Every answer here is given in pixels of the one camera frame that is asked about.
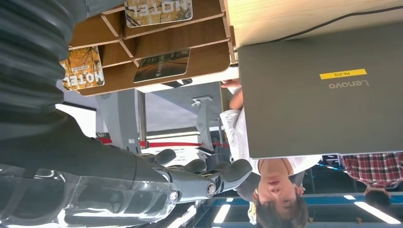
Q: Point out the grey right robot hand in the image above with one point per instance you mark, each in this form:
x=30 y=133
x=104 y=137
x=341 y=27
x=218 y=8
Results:
x=78 y=163

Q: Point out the person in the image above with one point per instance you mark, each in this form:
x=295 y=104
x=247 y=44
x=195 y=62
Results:
x=371 y=170
x=242 y=135

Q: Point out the wooden card holder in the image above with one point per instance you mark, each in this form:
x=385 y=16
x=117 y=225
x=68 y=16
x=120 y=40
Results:
x=189 y=34

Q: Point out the hotel key card autumn print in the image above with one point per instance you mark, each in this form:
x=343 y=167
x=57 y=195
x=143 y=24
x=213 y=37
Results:
x=83 y=67
x=157 y=12

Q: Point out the grey angular stand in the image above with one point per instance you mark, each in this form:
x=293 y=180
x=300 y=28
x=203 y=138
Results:
x=203 y=126

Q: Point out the grey kiosk stand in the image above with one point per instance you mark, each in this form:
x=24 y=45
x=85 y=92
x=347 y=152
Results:
x=119 y=126

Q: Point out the red barrier belt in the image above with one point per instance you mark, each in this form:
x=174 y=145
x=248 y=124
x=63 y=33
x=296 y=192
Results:
x=173 y=144

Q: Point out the white display kiosk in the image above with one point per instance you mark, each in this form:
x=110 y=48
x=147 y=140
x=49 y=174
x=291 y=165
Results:
x=176 y=154

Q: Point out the grey laptop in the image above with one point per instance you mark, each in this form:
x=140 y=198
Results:
x=314 y=119

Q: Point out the yellow laptop label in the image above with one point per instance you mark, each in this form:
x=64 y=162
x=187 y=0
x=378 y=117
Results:
x=343 y=74

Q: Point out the chrome stanchion post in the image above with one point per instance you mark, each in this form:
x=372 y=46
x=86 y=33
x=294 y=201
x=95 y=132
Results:
x=142 y=119

